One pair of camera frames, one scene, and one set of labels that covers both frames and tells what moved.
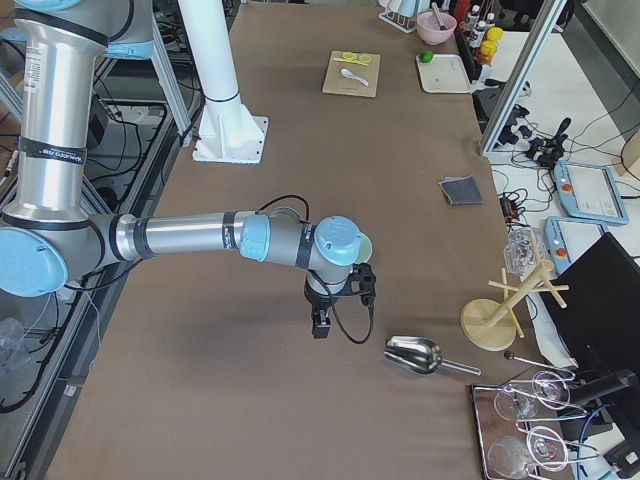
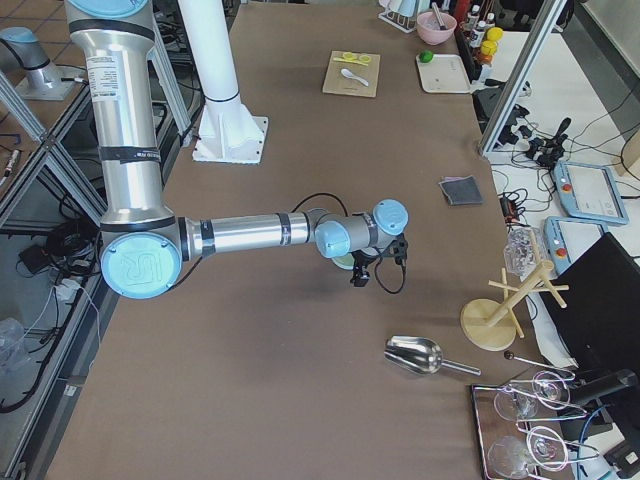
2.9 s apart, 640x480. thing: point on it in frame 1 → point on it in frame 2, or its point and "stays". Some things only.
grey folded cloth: (461, 190) stays
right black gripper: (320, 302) → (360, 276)
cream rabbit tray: (444, 74) stays
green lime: (426, 56) stays
